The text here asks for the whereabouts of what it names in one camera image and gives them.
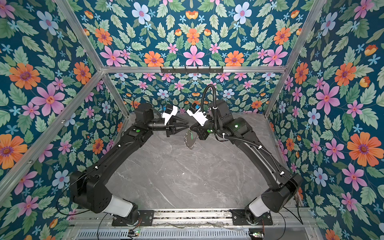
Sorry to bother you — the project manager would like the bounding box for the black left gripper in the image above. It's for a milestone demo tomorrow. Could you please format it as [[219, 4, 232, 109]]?
[[145, 113, 189, 137]]

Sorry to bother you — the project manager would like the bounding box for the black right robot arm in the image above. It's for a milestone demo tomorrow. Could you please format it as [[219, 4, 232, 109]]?
[[187, 100, 303, 225]]

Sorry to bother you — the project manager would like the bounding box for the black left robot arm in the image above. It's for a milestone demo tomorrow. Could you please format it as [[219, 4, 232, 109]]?
[[70, 103, 189, 225]]

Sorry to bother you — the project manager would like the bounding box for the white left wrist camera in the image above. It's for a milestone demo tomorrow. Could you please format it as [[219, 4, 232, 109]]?
[[162, 104, 178, 126]]

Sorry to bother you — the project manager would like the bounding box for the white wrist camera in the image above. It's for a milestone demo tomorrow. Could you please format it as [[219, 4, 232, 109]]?
[[162, 104, 178, 126], [186, 104, 208, 127]]

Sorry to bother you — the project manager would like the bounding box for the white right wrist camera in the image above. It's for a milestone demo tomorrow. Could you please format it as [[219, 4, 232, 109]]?
[[186, 104, 208, 127]]

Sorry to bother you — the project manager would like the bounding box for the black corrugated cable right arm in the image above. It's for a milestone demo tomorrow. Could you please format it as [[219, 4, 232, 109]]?
[[200, 83, 275, 157]]

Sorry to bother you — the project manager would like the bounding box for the black hook rail on frame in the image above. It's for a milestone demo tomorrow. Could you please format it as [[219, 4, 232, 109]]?
[[160, 66, 224, 74]]

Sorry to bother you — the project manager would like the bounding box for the aluminium frame horizontal rear bar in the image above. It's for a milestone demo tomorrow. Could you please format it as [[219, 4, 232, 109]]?
[[102, 66, 287, 74]]

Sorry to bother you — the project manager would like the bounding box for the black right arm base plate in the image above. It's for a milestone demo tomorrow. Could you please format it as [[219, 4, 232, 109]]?
[[229, 209, 273, 226]]

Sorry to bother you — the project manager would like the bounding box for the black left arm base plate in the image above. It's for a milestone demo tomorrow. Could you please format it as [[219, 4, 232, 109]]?
[[112, 210, 155, 227]]

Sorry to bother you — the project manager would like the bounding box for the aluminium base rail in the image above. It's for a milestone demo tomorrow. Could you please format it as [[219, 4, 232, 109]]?
[[67, 207, 318, 233]]

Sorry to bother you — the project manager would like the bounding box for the aluminium frame post right rear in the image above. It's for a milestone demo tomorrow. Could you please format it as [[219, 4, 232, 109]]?
[[264, 0, 327, 119]]

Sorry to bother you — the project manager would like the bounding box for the aluminium frame post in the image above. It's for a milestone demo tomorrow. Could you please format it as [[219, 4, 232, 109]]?
[[264, 0, 327, 119], [56, 1, 129, 118]]

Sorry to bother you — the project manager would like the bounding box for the white vented cable duct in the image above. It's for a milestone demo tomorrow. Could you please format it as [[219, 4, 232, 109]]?
[[75, 229, 251, 240]]

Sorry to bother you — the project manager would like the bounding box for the aluminium frame post left rear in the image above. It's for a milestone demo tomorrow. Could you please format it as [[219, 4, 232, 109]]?
[[56, 1, 129, 118]]

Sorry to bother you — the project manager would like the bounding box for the aluminium frame bar left side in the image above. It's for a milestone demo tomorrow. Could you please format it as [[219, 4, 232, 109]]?
[[1, 71, 104, 206]]

